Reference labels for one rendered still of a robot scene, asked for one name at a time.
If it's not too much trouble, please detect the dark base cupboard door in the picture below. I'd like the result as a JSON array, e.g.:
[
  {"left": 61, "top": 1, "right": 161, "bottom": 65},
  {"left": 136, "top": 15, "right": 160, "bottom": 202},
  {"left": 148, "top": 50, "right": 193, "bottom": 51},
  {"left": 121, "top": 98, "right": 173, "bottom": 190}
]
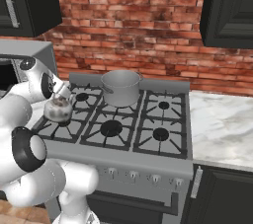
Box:
[{"left": 180, "top": 164, "right": 253, "bottom": 224}]

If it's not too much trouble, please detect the silver wall cupboard handle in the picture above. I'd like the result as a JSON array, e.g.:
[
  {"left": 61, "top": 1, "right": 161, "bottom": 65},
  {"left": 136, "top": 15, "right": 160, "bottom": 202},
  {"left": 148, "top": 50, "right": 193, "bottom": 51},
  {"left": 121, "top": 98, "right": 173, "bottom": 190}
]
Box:
[{"left": 0, "top": 0, "right": 21, "bottom": 29}]

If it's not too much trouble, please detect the grey microwave oven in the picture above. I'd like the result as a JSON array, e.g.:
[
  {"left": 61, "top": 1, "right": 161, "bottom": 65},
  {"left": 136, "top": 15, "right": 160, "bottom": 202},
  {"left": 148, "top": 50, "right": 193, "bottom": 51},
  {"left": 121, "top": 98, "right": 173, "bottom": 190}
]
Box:
[{"left": 0, "top": 39, "right": 59, "bottom": 102}]

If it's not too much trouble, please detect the silver base cupboard handle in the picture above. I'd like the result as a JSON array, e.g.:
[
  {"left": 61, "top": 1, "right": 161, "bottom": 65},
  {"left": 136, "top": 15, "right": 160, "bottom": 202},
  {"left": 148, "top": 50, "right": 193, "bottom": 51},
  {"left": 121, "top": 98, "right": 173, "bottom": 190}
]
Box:
[{"left": 190, "top": 165, "right": 204, "bottom": 199}]

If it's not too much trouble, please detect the silver kettle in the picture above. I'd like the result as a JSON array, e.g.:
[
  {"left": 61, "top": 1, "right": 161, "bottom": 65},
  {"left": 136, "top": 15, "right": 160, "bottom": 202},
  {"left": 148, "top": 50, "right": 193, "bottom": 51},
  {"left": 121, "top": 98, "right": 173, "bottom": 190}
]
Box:
[{"left": 43, "top": 94, "right": 74, "bottom": 124}]

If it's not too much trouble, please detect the grey gas stove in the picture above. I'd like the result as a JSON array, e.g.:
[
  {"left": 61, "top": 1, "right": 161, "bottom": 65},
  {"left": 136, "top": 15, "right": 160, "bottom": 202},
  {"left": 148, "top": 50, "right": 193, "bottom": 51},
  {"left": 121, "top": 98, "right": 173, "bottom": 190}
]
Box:
[{"left": 31, "top": 71, "right": 196, "bottom": 224}]

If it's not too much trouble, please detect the grey metal pot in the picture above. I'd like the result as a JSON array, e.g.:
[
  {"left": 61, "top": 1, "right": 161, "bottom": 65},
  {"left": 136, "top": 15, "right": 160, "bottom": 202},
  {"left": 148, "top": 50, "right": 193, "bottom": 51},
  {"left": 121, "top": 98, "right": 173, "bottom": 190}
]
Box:
[{"left": 99, "top": 69, "right": 145, "bottom": 109}]

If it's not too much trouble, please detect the dark oven door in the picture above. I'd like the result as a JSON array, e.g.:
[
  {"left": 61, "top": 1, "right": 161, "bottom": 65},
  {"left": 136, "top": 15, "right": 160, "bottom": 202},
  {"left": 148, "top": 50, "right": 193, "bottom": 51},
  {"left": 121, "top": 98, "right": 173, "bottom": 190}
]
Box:
[{"left": 84, "top": 189, "right": 192, "bottom": 224}]

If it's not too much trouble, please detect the dark wall cupboard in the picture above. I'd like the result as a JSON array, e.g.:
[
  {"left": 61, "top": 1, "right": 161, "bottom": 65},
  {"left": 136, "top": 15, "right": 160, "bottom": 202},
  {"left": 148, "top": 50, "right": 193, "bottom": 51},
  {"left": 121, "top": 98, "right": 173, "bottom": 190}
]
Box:
[{"left": 199, "top": 0, "right": 253, "bottom": 50}]

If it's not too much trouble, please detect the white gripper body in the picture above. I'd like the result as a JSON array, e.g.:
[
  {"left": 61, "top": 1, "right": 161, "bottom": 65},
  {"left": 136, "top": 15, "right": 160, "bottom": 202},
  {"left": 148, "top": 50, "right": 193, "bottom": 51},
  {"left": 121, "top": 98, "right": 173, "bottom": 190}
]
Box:
[{"left": 53, "top": 80, "right": 76, "bottom": 103}]

